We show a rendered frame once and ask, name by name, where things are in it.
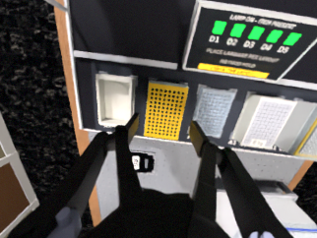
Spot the black flat nest plate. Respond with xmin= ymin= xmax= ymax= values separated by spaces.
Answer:
xmin=130 ymin=150 xmax=156 ymax=175

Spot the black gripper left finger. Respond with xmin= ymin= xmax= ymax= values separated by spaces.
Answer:
xmin=7 ymin=113 xmax=155 ymax=238

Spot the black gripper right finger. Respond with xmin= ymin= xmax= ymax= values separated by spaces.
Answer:
xmin=185 ymin=120 xmax=294 ymax=238

